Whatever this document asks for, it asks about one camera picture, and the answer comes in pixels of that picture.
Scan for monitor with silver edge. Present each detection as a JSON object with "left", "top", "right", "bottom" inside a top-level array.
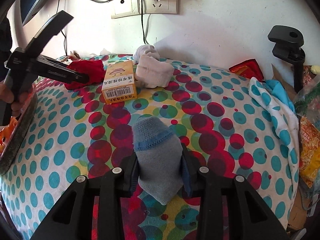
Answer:
[{"left": 22, "top": 0, "right": 62, "bottom": 27}]

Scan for black desk clamp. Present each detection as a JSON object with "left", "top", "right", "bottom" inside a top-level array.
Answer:
[{"left": 267, "top": 25, "right": 306, "bottom": 93}]

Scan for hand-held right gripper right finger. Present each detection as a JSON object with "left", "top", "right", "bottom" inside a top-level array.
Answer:
[{"left": 181, "top": 143, "right": 288, "bottom": 240}]

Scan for clear plastic bags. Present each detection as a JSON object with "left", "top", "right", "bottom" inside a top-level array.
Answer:
[{"left": 292, "top": 66, "right": 320, "bottom": 120}]

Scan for orange barcode box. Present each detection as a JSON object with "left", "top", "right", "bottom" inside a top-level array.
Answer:
[{"left": 102, "top": 61, "right": 138, "bottom": 105}]

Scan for person's left hand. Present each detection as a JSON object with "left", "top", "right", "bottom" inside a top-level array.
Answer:
[{"left": 0, "top": 80, "right": 34, "bottom": 118}]

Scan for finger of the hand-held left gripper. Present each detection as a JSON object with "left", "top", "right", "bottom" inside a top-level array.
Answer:
[
  {"left": 37, "top": 55, "right": 90, "bottom": 84},
  {"left": 27, "top": 10, "right": 74, "bottom": 53}
]

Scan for orange yellow plastic bag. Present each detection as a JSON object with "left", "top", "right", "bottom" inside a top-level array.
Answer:
[{"left": 299, "top": 116, "right": 320, "bottom": 188}]

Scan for polka dot blanket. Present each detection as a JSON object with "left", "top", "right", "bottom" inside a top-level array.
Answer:
[{"left": 0, "top": 54, "right": 300, "bottom": 240}]

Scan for black charger cable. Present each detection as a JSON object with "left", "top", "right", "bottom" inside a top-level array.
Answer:
[{"left": 140, "top": 0, "right": 149, "bottom": 46}]

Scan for brown cardboard piece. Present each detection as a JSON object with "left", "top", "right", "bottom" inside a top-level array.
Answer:
[{"left": 271, "top": 64, "right": 296, "bottom": 100}]

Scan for plain red sock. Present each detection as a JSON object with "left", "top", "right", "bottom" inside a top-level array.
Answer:
[{"left": 65, "top": 59, "right": 105, "bottom": 90}]

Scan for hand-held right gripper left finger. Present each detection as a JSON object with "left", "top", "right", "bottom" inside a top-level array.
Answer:
[{"left": 30, "top": 154, "right": 139, "bottom": 240}]

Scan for beige wall socket plate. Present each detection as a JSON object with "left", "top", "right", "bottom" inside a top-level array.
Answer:
[{"left": 111, "top": 0, "right": 139, "bottom": 19}]

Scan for black wall cable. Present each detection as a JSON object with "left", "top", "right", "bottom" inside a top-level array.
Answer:
[{"left": 57, "top": 0, "right": 69, "bottom": 55}]

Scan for red foil packet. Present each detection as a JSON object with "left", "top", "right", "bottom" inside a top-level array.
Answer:
[{"left": 229, "top": 59, "right": 264, "bottom": 82}]

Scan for balled white sock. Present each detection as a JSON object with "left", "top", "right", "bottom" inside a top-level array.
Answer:
[{"left": 132, "top": 44, "right": 160, "bottom": 62}]

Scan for grey sock with blue band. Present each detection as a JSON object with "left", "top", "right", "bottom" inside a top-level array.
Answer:
[{"left": 132, "top": 116, "right": 184, "bottom": 205}]

